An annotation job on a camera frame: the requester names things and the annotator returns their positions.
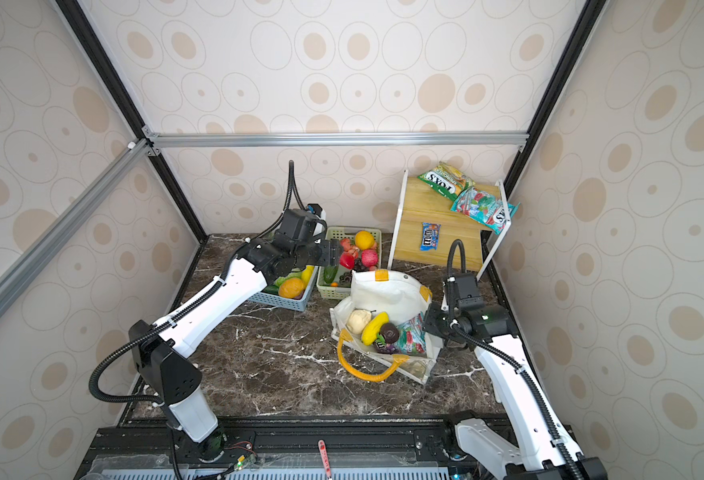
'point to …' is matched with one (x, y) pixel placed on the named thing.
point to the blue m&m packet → (430, 234)
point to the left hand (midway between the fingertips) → (338, 242)
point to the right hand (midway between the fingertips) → (430, 320)
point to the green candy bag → (446, 181)
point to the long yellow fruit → (372, 330)
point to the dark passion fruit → (390, 333)
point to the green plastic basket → (332, 292)
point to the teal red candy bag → (485, 208)
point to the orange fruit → (364, 240)
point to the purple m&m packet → (381, 346)
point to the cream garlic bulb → (358, 320)
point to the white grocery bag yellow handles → (396, 295)
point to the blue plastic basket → (277, 300)
